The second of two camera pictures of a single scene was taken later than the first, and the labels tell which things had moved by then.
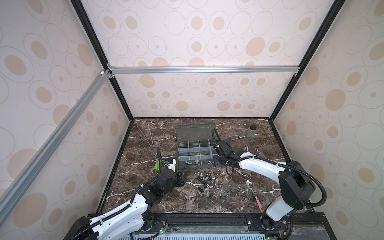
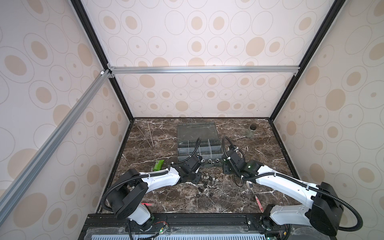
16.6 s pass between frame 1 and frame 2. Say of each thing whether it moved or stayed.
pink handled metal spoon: stayed
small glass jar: stayed
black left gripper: moved
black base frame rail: stayed
